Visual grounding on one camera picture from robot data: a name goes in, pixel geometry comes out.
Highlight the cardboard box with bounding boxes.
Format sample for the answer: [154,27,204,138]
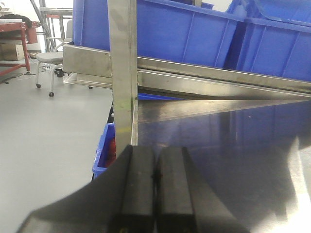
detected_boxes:
[0,44,24,61]

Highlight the white rolling stool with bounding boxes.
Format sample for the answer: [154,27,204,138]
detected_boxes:
[35,19,73,97]

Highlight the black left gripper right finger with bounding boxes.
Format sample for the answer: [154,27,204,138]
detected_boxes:
[156,147,249,233]

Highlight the stainless steel shelf rack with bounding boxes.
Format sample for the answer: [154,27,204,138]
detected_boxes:
[64,0,311,233]

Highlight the blue plastic bin right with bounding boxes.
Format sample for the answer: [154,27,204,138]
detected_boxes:
[224,0,311,82]

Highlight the blue plastic bin left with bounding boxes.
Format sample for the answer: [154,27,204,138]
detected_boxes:
[73,0,244,67]

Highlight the red metal workbench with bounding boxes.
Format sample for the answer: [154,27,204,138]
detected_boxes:
[0,19,37,83]

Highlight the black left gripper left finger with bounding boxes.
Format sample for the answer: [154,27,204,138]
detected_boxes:
[18,145,156,233]

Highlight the lower blue bin red items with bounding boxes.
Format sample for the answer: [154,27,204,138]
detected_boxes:
[92,123,115,180]

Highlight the blue plastic bin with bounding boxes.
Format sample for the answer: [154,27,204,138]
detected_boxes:
[73,0,244,67]
[224,0,311,82]

